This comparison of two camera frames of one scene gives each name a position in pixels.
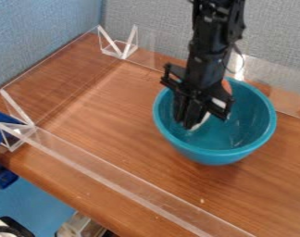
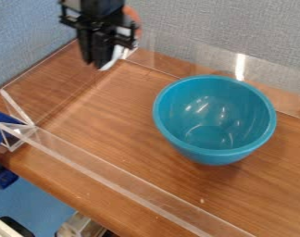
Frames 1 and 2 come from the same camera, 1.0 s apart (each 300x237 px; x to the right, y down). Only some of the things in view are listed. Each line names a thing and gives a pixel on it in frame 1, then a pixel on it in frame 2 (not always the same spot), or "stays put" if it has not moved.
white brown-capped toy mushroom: x=218 y=102 → x=124 y=50
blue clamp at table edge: x=2 y=177 stays put
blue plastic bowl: x=222 y=142 stays put
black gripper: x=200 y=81 → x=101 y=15
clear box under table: x=81 y=226 stays put
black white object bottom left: x=6 y=227 stays put
